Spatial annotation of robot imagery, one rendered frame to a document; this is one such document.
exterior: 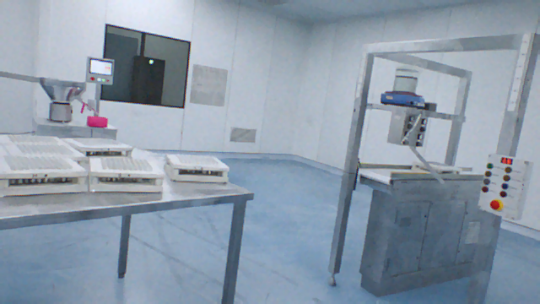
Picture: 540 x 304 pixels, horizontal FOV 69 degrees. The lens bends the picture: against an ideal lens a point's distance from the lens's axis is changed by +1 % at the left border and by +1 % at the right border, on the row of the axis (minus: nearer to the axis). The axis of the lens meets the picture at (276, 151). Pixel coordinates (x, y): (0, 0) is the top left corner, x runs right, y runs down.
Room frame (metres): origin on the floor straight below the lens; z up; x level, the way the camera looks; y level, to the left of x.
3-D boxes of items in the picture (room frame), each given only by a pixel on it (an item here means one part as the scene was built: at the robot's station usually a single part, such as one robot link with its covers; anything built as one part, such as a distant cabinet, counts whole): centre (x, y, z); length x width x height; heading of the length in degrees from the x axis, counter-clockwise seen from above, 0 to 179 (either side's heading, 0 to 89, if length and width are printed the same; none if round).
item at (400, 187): (2.85, -1.21, 0.78); 1.30 x 0.29 x 0.10; 123
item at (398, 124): (2.43, -0.79, 1.14); 0.22 x 0.11 x 0.20; 123
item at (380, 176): (2.85, -1.21, 0.81); 1.35 x 0.25 x 0.05; 123
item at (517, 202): (1.71, -1.02, 0.98); 0.17 x 0.06 x 0.26; 33
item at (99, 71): (3.83, 1.80, 1.07); 0.23 x 0.10 x 0.62; 126
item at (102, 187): (1.45, 0.56, 0.84); 0.24 x 0.24 x 0.02; 27
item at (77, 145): (1.87, 0.86, 0.89); 0.25 x 0.24 x 0.02; 49
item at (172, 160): (1.75, 0.35, 0.89); 0.25 x 0.24 x 0.02; 24
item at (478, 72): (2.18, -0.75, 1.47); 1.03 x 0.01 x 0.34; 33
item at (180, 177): (1.75, 0.35, 0.84); 0.24 x 0.24 x 0.02; 24
